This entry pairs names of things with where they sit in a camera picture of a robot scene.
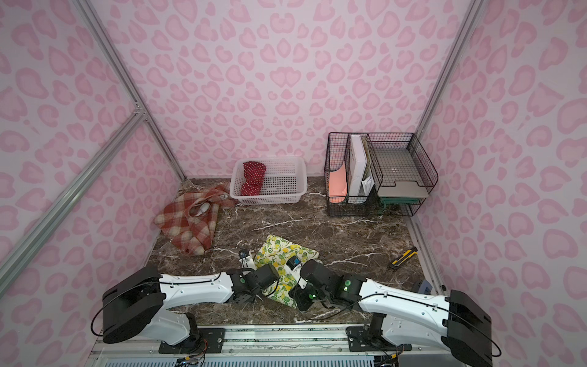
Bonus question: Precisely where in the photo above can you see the lemon print skirt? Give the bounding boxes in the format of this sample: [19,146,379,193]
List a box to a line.
[253,235,319,309]

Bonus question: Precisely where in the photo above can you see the red polka dot skirt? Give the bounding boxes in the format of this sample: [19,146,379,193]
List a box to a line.
[241,161,267,196]

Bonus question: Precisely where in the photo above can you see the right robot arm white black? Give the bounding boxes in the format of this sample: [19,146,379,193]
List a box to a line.
[285,256,501,366]

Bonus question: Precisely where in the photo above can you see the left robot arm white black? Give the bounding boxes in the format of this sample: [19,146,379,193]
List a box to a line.
[99,265,279,347]

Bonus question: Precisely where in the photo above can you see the red plaid skirt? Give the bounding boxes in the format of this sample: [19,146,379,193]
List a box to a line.
[153,185,237,256]

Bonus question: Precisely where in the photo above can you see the yellow black utility knife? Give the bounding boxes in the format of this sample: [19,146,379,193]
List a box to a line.
[388,246,418,270]

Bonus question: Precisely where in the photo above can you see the pink folder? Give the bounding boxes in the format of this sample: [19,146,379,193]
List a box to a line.
[328,163,348,203]

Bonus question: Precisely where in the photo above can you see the white plastic basket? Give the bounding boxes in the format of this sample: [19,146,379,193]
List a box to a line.
[229,156,307,205]

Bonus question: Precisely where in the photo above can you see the green book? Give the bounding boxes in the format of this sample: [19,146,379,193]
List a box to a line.
[380,197,421,206]

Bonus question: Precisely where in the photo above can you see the grey blue stapler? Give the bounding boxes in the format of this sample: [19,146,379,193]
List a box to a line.
[417,280,433,295]

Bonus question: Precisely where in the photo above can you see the white envelope papers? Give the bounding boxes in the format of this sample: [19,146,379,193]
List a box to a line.
[362,176,375,197]

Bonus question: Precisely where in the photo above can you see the white binder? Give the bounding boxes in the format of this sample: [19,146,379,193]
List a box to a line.
[348,135,368,204]

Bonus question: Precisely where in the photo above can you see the grey laptop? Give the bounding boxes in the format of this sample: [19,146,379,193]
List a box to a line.
[371,148,432,199]

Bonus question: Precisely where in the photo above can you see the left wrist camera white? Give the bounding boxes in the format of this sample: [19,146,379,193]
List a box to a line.
[238,250,257,271]

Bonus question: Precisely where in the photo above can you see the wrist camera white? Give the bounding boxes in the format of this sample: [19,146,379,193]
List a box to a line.
[285,255,307,289]
[238,250,257,271]

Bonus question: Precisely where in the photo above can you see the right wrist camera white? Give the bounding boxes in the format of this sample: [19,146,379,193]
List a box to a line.
[285,255,307,289]

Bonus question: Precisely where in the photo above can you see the aluminium front rail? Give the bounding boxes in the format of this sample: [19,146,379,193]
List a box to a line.
[84,322,487,367]

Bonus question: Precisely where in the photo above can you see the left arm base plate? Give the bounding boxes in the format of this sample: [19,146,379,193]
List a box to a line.
[158,327,226,355]

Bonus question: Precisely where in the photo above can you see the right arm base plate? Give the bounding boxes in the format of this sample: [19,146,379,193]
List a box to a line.
[345,325,398,353]

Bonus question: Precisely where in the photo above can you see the black wire desk organizer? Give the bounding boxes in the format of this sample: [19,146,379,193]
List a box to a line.
[324,132,439,217]

